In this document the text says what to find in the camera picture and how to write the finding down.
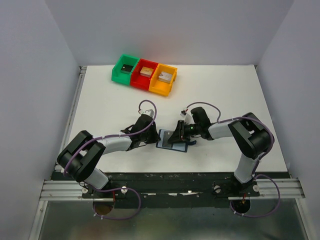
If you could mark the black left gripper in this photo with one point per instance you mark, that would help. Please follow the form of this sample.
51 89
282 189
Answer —
152 132

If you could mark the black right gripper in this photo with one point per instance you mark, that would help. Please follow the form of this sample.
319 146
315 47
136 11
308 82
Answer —
180 131

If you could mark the navy blue card holder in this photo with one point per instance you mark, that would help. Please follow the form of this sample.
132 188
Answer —
182 147

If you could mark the black credit card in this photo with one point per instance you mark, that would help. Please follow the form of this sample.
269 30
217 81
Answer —
164 137

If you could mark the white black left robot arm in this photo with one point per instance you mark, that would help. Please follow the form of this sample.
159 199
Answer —
81 156

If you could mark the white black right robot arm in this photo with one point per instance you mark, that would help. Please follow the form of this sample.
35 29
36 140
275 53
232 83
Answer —
252 137

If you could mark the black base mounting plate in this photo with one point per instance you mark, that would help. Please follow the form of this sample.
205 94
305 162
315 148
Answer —
157 190

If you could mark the metal block in yellow bin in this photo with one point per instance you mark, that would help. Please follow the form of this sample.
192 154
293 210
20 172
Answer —
165 77

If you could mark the yellow plastic bin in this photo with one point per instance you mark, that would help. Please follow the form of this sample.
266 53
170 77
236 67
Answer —
162 88

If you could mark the red plastic bin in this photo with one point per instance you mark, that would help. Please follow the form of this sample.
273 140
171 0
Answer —
142 82

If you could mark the metal block in red bin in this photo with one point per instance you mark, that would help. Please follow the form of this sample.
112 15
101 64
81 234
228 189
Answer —
146 71

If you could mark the green plastic bin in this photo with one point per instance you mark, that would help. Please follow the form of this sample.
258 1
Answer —
117 76

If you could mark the metal block in green bin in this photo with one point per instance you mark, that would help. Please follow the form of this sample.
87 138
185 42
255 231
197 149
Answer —
126 68

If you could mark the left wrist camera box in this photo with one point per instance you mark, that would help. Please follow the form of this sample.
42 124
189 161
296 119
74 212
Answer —
148 112

